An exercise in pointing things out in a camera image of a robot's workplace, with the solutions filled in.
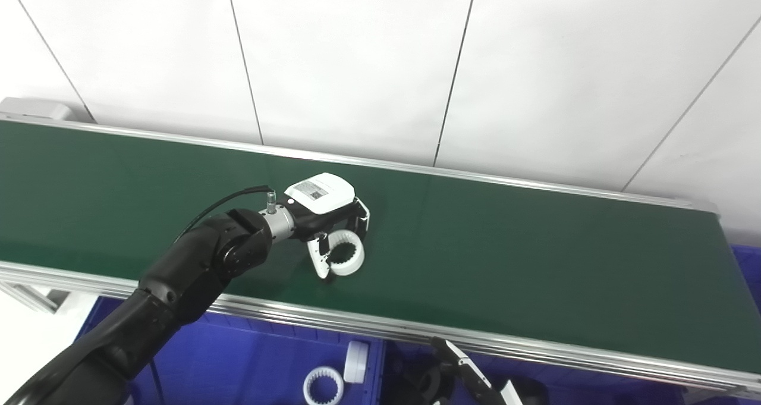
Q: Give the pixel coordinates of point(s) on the green conveyor belt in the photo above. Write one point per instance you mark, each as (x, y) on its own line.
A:
(535, 244)
(535, 351)

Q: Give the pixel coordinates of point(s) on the blue bin with black parts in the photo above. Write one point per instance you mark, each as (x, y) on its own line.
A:
(594, 390)

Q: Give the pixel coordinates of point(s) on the grey conveyor end housing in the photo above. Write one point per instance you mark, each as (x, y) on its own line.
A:
(35, 109)

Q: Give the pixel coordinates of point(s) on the blue bin with white parts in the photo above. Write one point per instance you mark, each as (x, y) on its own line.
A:
(238, 363)

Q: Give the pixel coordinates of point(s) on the large empty blue bin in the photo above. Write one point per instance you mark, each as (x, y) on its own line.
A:
(750, 274)

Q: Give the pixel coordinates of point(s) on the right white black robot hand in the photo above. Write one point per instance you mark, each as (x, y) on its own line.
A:
(469, 381)

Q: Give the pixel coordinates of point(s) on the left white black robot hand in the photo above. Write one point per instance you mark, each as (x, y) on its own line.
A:
(318, 194)

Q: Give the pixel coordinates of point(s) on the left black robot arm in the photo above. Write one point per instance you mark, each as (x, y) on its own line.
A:
(178, 280)

